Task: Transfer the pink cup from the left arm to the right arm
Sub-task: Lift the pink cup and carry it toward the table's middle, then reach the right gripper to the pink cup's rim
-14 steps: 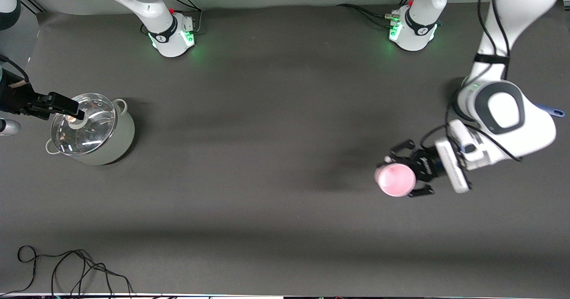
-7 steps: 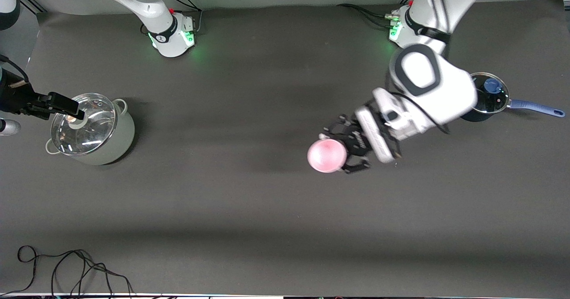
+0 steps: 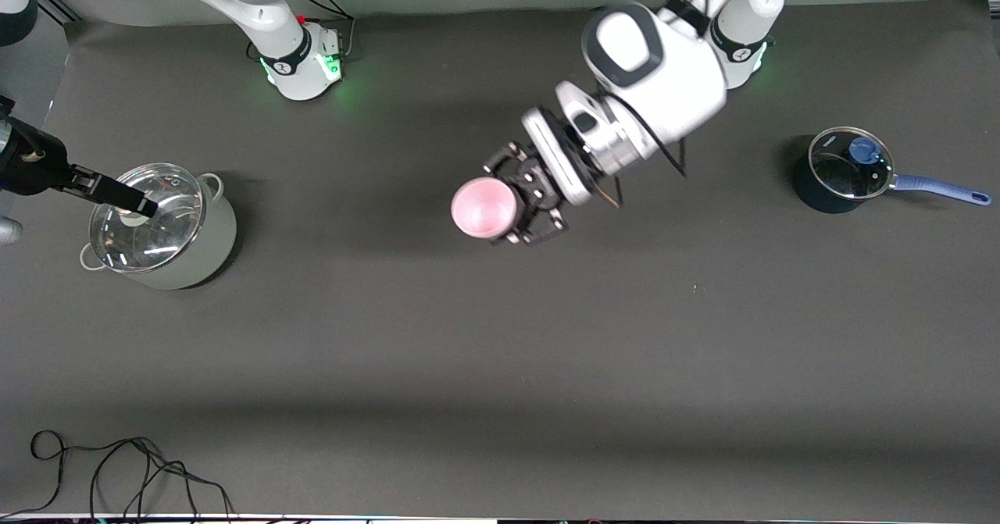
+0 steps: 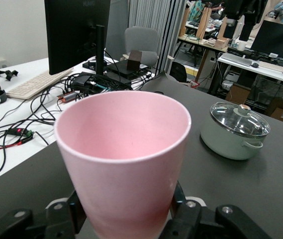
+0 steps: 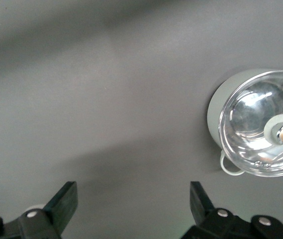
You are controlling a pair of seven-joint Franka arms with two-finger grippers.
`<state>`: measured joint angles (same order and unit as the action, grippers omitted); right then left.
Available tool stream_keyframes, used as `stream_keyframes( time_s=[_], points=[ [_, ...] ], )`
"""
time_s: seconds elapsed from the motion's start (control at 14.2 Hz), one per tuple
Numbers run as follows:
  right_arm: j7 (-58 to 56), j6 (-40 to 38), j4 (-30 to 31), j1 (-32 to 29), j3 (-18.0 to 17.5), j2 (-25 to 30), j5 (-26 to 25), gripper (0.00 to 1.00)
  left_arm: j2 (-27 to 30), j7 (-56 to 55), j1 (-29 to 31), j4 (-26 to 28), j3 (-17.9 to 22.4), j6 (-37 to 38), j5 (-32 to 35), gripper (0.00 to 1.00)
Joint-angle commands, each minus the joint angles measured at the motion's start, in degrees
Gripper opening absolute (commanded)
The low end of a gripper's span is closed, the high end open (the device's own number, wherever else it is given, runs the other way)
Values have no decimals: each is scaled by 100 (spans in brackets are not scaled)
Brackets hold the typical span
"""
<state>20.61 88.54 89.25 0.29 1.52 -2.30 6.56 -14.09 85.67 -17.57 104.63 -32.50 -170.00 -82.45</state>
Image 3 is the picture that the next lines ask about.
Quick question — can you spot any pink plastic cup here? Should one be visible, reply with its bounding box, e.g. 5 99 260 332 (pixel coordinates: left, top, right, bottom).
451 176 519 241

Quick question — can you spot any glass pot lid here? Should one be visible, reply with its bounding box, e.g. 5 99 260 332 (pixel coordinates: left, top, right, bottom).
89 163 205 273

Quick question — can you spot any dark grey table mat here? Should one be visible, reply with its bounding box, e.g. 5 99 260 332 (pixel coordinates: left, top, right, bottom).
0 0 1000 519

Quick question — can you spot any pale green cooking pot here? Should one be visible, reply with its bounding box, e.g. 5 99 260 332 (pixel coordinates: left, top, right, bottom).
78 163 238 291

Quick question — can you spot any dark blue saucepan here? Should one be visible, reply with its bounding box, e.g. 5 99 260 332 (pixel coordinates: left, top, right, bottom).
792 126 993 214

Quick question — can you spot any glass saucepan lid blue knob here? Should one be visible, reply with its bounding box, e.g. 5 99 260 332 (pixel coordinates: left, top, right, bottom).
808 127 894 200

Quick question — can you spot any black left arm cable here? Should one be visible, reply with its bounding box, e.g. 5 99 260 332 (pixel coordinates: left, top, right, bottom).
598 87 688 209

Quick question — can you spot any black aluminium frame bar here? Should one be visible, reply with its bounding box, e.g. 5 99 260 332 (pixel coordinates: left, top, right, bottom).
31 0 83 25

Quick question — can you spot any thin black tangled cable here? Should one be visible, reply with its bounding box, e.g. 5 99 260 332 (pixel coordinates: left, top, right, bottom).
0 430 235 519

